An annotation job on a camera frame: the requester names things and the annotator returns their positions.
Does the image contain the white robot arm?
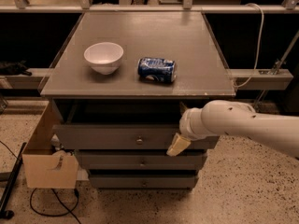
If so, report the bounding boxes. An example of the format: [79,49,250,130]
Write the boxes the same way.
[167,100,299,159]

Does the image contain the metal diagonal strut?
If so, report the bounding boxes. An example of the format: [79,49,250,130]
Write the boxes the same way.
[253,30,299,110]

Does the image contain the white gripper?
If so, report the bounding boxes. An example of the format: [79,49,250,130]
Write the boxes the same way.
[166,102,206,157]

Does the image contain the grey middle drawer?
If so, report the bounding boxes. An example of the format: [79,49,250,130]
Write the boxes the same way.
[75,150,207,170]

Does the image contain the white bowl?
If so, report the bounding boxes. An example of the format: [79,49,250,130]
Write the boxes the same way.
[83,42,124,75]

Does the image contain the grey bottom drawer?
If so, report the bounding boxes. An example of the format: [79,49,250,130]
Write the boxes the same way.
[89,175,198,189]

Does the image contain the grey drawer cabinet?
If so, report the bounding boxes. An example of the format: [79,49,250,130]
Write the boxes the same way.
[41,12,235,177]

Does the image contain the black floor bar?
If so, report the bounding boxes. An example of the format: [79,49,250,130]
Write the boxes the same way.
[0,143,26,219]

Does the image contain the black floor cable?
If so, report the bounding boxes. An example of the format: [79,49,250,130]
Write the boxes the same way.
[29,187,82,224]

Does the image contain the grey top drawer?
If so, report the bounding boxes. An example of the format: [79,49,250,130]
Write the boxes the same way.
[51,122,221,151]

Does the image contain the grey drawer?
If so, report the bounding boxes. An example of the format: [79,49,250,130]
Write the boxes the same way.
[75,150,207,170]
[51,122,221,151]
[89,175,198,189]

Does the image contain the blue crushed soda can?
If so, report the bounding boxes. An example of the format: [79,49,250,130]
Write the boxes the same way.
[137,57,177,83]

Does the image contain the black object on rail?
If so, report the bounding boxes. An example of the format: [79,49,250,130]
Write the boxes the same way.
[0,61,32,76]

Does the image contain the white hanging cable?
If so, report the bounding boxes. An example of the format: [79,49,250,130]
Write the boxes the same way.
[233,2,265,90]

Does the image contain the cardboard box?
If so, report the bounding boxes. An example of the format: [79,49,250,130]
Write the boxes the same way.
[22,104,78,189]

